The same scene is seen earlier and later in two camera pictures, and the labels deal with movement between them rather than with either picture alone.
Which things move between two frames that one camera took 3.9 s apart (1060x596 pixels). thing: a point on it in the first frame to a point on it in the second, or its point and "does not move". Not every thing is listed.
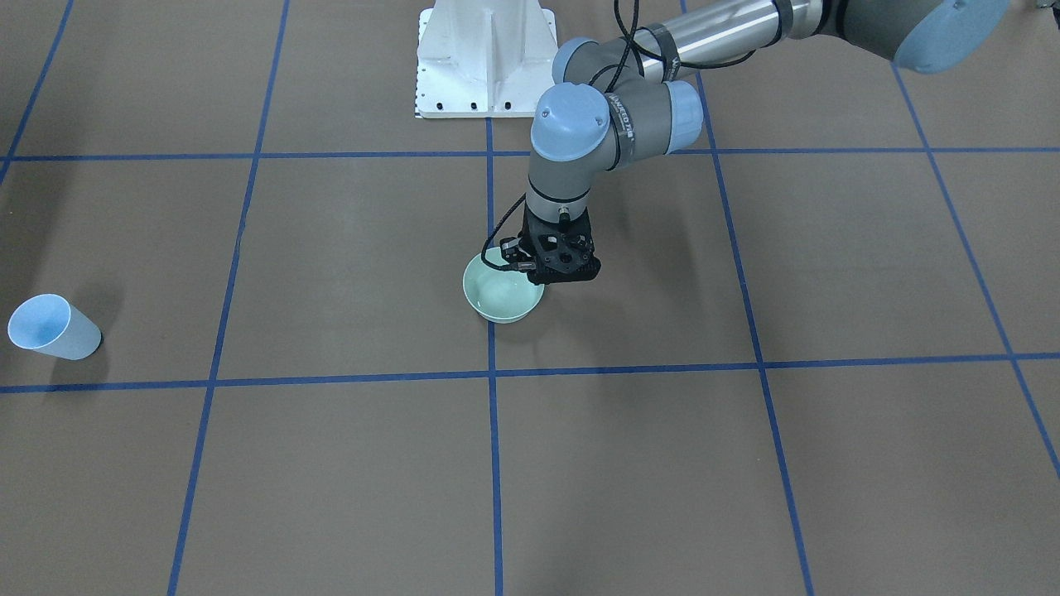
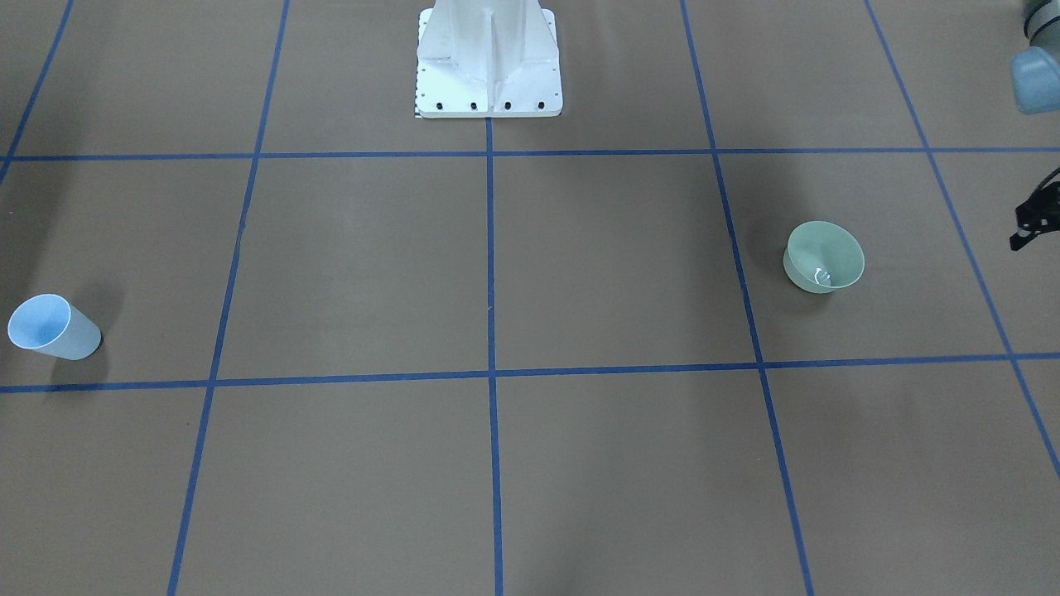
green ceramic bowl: (498, 295) to (822, 257)
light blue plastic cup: (50, 325) does not move
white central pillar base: (484, 58) does not move
